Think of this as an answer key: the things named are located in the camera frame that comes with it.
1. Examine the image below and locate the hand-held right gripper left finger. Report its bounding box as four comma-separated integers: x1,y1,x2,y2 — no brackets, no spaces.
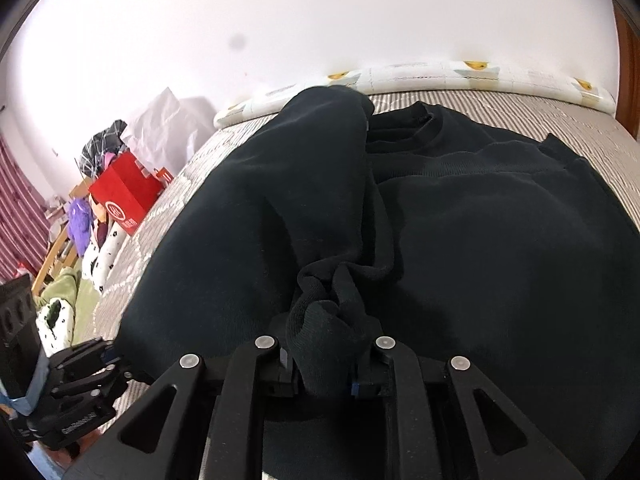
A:
90,335,306,480

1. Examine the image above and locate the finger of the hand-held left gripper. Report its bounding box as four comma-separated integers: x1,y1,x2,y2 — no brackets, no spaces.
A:
47,339,134,397
29,377,129,451

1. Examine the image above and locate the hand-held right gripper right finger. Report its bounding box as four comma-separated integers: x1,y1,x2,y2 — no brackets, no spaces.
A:
350,335,586,480

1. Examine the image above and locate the black sweatshirt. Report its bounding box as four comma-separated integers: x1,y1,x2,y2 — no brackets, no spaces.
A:
117,85,640,480

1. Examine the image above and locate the white dotted cloth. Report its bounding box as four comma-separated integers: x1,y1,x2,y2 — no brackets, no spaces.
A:
37,297,76,356
81,212,126,292

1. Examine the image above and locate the green blanket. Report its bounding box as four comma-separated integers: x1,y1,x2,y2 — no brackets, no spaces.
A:
37,265,103,346

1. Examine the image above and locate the red striped curtain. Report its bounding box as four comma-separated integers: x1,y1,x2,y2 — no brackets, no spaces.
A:
0,132,53,281

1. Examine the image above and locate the purple cloth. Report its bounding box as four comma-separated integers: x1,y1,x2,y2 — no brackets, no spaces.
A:
67,196,96,256

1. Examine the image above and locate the red cardboard box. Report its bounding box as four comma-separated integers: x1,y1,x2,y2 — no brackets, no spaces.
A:
88,152,176,237

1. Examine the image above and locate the dark plaid cloth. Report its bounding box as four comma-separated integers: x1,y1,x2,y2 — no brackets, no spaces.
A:
77,119,128,178

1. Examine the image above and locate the white plastic bag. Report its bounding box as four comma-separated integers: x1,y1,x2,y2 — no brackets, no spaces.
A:
122,86,221,173

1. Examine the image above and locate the white printed bed cushion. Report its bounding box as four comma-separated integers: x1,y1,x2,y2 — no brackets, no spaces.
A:
213,59,616,130

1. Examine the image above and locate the wooden crib frame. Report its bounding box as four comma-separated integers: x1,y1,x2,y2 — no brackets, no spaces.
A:
30,185,91,296

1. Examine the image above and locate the brown wooden door frame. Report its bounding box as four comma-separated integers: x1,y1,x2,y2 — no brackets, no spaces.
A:
612,5,640,141

